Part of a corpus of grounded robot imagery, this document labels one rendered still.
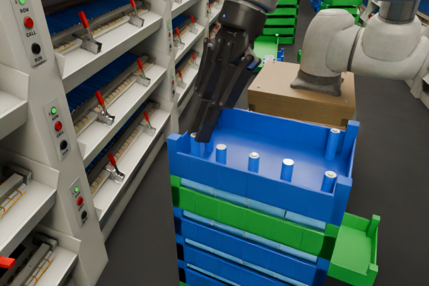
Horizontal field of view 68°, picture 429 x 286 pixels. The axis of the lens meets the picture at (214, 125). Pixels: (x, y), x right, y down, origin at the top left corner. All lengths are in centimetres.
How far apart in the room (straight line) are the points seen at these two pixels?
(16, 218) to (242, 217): 40
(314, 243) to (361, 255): 49
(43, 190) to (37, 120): 15
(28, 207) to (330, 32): 98
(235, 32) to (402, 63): 72
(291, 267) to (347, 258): 42
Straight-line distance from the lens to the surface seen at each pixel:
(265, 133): 70
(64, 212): 76
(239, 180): 53
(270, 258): 63
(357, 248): 107
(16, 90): 62
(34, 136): 66
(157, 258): 98
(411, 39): 113
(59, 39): 79
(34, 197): 70
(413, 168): 147
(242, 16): 51
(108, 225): 105
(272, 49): 234
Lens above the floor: 77
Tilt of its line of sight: 30 degrees down
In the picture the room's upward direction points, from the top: straight up
